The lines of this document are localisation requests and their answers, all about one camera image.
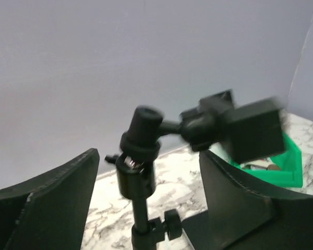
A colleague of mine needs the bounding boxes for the black phone stand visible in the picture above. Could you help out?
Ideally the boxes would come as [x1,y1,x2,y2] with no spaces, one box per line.
[105,90,285,249]

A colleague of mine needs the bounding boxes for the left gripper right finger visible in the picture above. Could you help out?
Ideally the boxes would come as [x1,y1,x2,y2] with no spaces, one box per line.
[199,151,313,249]

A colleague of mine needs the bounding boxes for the green plastic bin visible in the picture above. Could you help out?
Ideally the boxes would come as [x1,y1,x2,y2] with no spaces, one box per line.
[245,132,303,188]

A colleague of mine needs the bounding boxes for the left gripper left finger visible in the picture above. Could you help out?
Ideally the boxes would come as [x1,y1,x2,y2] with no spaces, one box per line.
[0,148,99,249]

